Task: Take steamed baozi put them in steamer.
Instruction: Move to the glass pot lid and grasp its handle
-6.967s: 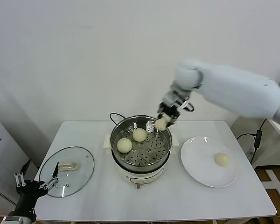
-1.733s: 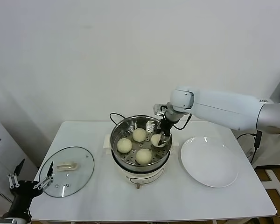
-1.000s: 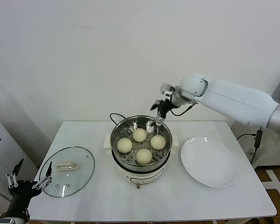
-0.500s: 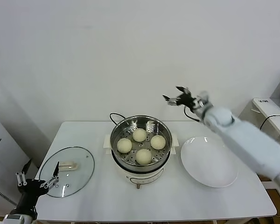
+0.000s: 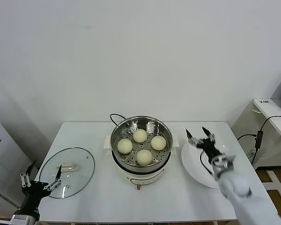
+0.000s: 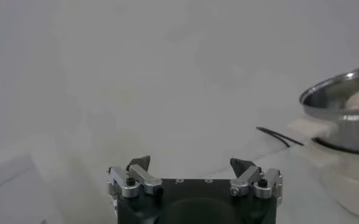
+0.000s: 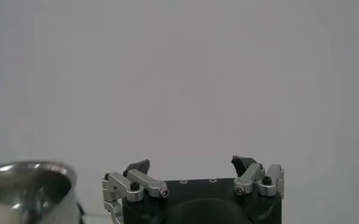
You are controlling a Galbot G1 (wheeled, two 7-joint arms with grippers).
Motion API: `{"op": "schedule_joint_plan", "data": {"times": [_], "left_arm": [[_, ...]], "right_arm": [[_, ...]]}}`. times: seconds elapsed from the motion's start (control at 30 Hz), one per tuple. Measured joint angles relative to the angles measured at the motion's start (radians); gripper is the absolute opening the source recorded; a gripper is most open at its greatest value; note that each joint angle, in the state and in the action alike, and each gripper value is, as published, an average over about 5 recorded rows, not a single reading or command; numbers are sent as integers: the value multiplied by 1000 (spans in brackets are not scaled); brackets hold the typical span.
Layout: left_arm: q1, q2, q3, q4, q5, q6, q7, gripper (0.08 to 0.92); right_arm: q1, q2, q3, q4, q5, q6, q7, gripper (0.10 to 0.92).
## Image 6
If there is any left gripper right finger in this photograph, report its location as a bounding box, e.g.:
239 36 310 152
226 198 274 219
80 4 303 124
229 157 283 200

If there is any white electric cooking pot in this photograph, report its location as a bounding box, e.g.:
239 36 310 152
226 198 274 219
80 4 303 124
287 117 359 224

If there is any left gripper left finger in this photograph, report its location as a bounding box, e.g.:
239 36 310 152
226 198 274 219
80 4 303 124
107 155 163 198

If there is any steel perforated steamer basket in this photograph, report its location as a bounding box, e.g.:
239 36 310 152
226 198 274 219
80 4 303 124
299 63 359 156

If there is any black pot power cable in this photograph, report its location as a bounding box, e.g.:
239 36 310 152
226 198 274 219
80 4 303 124
256 126 305 149

